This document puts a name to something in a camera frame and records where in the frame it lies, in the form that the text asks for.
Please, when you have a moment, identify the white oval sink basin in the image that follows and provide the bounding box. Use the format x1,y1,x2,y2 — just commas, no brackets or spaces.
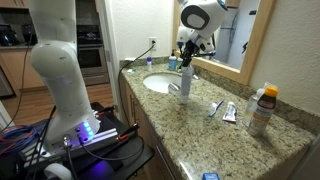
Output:
142,72,184,95

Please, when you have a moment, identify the black power cable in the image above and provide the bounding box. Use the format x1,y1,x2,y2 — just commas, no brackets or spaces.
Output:
116,41,156,125

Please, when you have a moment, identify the white toothpaste tube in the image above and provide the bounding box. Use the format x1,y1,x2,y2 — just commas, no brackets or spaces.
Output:
222,101,238,124

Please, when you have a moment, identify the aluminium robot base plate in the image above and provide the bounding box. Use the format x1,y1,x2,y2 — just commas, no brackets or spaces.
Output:
18,127,122,165

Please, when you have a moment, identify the small blue box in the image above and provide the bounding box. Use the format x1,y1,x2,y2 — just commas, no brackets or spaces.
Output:
201,172,221,180

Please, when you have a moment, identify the tall white tube bottle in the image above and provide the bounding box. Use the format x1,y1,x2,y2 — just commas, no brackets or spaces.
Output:
179,65,195,106

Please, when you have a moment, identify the small metallic cup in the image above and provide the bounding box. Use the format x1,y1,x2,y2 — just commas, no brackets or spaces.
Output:
167,82,182,95

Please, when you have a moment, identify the black robot cart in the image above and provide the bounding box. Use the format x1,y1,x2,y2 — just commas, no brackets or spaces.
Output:
0,101,155,180

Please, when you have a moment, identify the black kitchen appliance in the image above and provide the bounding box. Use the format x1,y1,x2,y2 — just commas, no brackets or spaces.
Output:
0,23,22,47

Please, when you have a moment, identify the wood-framed wall mirror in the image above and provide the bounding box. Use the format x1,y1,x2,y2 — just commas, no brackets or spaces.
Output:
171,0,278,86

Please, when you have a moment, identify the orange-capped sunscreen spray can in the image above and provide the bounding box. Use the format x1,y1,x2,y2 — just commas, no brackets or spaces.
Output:
246,85,279,139

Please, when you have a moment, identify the green pump soap bottle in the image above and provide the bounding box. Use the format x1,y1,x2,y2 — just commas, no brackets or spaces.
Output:
176,55,184,71

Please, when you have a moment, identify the orange black clamp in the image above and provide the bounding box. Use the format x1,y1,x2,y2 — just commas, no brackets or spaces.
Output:
117,122,141,142

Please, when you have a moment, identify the wooden kitchen cabinet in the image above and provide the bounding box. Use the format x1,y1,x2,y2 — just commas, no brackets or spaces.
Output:
0,48,48,93

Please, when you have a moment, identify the white tape roll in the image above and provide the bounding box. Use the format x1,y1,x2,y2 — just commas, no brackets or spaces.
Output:
43,162,73,180

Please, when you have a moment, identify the black looped base cable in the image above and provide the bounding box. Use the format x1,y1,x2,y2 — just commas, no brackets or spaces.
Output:
77,132,146,162

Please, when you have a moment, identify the red blue cable bundle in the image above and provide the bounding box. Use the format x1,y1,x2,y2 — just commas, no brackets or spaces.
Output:
0,124,44,156

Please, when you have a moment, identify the wooden vanity cabinet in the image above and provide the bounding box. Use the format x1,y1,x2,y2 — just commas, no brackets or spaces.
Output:
118,77,188,180

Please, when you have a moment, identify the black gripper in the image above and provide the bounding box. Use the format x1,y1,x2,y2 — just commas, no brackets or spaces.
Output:
179,38,202,71

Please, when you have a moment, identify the white wall power outlet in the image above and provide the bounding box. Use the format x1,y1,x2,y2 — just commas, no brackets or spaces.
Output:
148,36,158,52

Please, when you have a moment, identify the small white blue-capped bottle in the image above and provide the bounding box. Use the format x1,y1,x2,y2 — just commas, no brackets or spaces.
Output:
146,56,153,73

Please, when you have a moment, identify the blue pump soap bottle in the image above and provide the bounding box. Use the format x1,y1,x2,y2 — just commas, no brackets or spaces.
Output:
167,49,178,71

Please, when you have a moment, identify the stainless kitchen oven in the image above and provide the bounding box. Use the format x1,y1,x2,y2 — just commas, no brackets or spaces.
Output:
75,23,111,87

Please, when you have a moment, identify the clear plastic bottle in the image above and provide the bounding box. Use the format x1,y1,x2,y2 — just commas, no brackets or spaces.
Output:
242,82,270,128

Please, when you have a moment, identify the blue white toothbrush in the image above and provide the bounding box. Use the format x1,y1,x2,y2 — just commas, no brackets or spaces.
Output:
208,99,225,119

